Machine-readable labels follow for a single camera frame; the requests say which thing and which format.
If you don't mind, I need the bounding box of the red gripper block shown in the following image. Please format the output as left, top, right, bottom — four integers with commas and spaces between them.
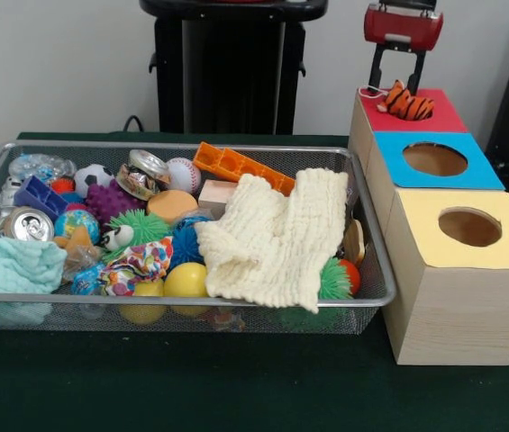
363, 4, 444, 95

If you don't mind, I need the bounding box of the orange striped tiger plush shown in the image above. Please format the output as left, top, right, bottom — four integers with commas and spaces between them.
358, 79, 436, 122

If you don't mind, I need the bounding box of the clear mesh bin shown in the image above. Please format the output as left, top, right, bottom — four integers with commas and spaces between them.
0, 139, 398, 335

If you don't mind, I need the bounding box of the wooden box with three holes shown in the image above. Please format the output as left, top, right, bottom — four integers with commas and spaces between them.
348, 87, 509, 366

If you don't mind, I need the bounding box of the orange plastic block tray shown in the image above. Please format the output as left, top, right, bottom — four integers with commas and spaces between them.
193, 141, 298, 197

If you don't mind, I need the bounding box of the cream knitted cloth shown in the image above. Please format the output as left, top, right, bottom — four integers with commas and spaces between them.
195, 168, 350, 315

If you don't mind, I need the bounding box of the yellow ball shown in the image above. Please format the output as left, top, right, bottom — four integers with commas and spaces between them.
164, 262, 211, 299

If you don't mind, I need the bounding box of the green spiky toy with eyes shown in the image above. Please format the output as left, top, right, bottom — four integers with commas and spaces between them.
100, 211, 174, 265

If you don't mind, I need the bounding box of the purple bumpy ball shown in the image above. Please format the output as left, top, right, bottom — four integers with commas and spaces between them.
85, 178, 147, 226

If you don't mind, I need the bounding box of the colourful patterned cloth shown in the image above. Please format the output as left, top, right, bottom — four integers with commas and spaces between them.
100, 236, 176, 297

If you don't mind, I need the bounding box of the small soccer ball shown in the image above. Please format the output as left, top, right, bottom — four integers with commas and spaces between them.
73, 164, 115, 199

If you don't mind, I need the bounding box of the small globe ball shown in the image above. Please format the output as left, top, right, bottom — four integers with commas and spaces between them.
54, 209, 102, 247

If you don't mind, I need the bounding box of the silver drink can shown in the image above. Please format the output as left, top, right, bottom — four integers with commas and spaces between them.
4, 206, 57, 243

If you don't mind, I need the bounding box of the light blue cloth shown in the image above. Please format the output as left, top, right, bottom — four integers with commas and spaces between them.
0, 237, 69, 296

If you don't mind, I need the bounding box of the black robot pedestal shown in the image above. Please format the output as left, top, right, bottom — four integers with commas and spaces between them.
139, 0, 330, 135

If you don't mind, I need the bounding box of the black cable loop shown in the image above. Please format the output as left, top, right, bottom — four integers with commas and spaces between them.
122, 114, 146, 133

